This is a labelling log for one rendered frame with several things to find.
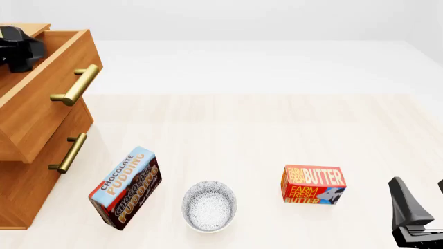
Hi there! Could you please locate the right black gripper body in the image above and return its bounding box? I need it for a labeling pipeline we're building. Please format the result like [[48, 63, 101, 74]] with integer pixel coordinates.
[[391, 224, 443, 249]]

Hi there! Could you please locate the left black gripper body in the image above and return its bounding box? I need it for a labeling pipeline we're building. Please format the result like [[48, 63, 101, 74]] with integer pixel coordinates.
[[0, 36, 46, 74]]

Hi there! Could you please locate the open wooden drawer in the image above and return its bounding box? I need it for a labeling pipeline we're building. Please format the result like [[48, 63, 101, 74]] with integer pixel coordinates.
[[0, 28, 104, 165]]

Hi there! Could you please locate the closed wooden drawer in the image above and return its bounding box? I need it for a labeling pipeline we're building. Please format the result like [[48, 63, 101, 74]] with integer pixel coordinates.
[[26, 98, 95, 230]]

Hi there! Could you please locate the wooden cabinet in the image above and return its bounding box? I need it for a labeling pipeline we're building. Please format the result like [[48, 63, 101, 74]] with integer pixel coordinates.
[[0, 22, 104, 231]]

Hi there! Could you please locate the patterned black and white bowl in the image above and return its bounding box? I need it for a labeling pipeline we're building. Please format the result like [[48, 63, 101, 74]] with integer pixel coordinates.
[[181, 181, 238, 234]]

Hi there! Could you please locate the red butter box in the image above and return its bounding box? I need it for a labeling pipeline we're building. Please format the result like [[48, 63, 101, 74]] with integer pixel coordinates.
[[280, 164, 347, 205]]

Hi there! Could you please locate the chocolate pudding box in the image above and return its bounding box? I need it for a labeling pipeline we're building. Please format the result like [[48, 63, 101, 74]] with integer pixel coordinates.
[[88, 145, 163, 231]]

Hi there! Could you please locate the long brass drawer handle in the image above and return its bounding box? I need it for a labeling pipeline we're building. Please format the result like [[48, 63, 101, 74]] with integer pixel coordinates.
[[49, 64, 100, 107]]

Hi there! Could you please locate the slim brass drawer handle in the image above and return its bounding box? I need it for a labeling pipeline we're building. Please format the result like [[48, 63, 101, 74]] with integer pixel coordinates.
[[48, 132, 89, 174]]

